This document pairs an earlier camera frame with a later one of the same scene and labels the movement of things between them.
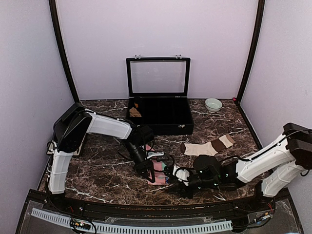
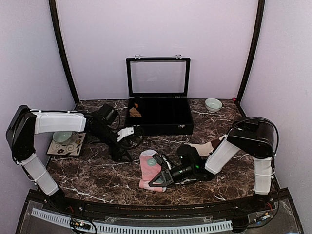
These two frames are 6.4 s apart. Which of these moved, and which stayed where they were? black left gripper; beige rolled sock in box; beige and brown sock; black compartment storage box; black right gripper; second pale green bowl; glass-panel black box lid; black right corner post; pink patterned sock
Moved: black left gripper; black right gripper; pink patterned sock
Stayed: beige and brown sock; second pale green bowl; black right corner post; beige rolled sock in box; glass-panel black box lid; black compartment storage box
